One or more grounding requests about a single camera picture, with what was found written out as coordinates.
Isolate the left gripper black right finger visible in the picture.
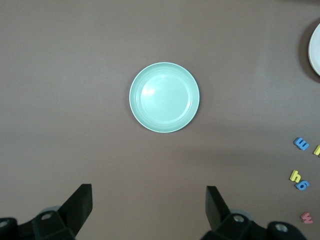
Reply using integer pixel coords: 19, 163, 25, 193
205, 185, 308, 240

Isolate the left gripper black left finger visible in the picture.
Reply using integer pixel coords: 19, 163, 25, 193
0, 183, 94, 240

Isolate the yellow foam lowercase h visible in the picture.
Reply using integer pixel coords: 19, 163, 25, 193
289, 169, 302, 183

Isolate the blue foam lowercase e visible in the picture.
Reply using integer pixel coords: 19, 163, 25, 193
294, 179, 310, 191

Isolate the blue foam lowercase m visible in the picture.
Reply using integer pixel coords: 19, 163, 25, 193
293, 136, 310, 152

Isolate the red foam lowercase w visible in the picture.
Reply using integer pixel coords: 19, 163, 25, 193
300, 211, 314, 225

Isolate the green plate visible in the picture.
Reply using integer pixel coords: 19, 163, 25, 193
128, 61, 201, 134

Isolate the beige plate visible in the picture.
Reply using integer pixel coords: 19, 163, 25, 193
307, 21, 320, 77

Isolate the brown table cover sheet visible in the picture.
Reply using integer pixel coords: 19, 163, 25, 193
0, 0, 320, 240

